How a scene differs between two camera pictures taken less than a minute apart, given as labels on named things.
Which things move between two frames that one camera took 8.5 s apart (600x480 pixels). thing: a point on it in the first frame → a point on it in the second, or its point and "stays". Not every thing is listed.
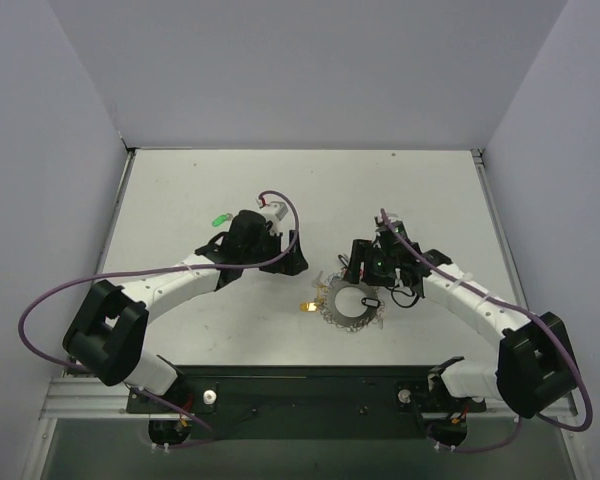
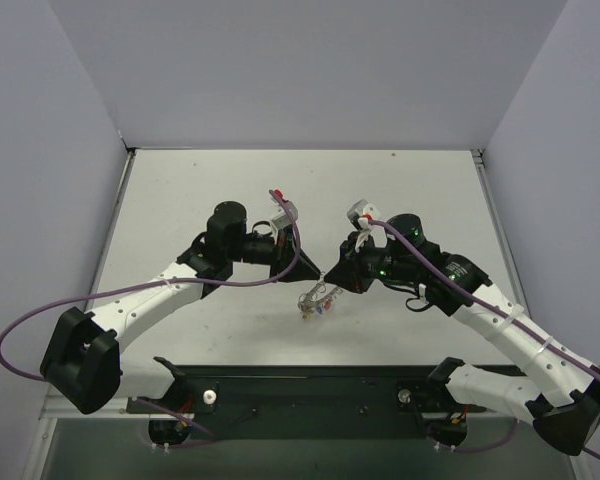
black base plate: x=305 y=402 stays
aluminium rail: x=88 y=398 stays
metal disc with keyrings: x=329 y=290 → x=317 y=301
